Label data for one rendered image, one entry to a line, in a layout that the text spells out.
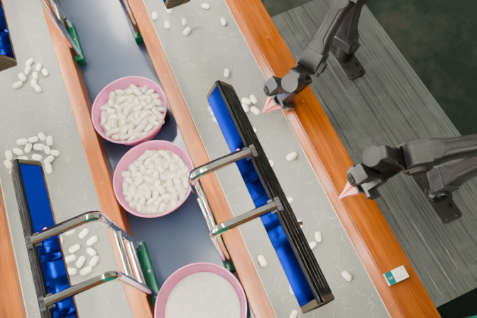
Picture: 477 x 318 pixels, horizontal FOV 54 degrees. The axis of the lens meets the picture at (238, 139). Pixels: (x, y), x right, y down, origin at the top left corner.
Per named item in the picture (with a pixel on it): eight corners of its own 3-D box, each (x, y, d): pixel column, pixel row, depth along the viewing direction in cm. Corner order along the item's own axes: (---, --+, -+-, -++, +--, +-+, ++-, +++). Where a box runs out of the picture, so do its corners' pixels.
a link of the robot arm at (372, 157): (365, 176, 122) (407, 161, 114) (359, 145, 126) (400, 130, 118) (388, 184, 129) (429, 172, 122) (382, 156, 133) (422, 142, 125)
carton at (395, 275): (401, 266, 136) (402, 265, 135) (407, 277, 135) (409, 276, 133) (382, 275, 136) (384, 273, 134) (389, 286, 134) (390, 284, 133)
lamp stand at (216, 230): (258, 195, 158) (251, 139, 118) (282, 250, 150) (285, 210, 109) (205, 218, 156) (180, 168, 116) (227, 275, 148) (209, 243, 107)
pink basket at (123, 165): (165, 137, 170) (158, 125, 161) (214, 187, 160) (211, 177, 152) (106, 187, 163) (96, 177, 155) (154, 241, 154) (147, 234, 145)
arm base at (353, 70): (352, 69, 168) (369, 61, 168) (325, 28, 176) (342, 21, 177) (349, 80, 175) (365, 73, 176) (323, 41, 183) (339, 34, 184)
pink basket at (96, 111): (158, 79, 181) (152, 65, 172) (182, 137, 169) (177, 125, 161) (92, 105, 178) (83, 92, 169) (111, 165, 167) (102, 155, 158)
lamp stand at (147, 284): (145, 243, 154) (99, 201, 114) (165, 302, 146) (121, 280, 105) (89, 266, 152) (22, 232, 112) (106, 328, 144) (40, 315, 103)
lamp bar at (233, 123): (232, 88, 134) (230, 74, 127) (334, 300, 108) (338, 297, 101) (206, 98, 133) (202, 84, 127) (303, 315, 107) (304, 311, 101)
